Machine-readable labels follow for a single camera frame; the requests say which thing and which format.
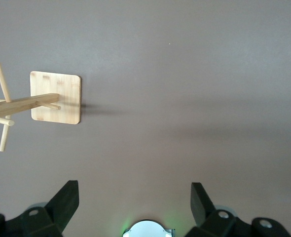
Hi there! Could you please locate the wooden cup rack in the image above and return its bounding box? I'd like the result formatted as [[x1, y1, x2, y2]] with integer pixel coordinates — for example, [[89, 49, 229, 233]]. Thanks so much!
[[0, 63, 82, 152]]

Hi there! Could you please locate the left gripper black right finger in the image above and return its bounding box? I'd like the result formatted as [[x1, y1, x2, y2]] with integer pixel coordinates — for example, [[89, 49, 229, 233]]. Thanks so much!
[[186, 182, 291, 237]]

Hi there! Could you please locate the brown table cover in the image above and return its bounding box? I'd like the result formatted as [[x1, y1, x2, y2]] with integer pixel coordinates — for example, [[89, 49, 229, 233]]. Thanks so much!
[[0, 0, 291, 237]]

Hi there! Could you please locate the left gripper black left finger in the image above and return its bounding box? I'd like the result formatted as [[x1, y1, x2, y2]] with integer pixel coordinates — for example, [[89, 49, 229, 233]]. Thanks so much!
[[0, 180, 80, 237]]

